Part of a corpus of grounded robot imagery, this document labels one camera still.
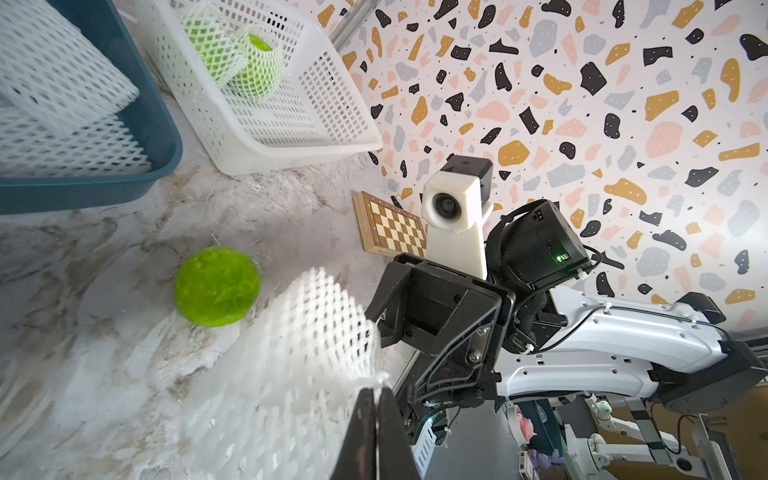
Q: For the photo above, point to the dark blue net bin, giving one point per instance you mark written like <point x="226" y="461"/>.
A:
<point x="147" y="119"/>

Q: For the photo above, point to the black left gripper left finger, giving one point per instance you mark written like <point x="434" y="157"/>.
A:
<point x="357" y="459"/>

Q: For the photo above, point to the green custard apple dark spots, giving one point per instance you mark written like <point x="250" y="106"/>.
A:
<point x="217" y="286"/>

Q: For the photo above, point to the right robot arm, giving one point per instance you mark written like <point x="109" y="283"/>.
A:
<point x="677" y="356"/>

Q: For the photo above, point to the white foam nets pile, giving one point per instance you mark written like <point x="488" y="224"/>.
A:
<point x="60" y="100"/>

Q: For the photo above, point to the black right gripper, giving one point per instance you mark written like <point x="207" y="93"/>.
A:
<point x="456" y="323"/>

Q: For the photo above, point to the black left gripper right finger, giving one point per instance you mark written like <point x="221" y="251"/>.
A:
<point x="395" y="460"/>

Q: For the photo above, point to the white plastic basket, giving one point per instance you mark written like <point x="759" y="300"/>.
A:
<point x="315" y="113"/>

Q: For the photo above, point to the aluminium corner post right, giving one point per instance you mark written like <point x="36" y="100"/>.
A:
<point x="351" y="21"/>

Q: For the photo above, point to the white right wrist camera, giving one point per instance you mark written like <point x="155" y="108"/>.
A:
<point x="456" y="206"/>

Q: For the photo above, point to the wooden chessboard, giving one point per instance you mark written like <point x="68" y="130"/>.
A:
<point x="388" y="230"/>

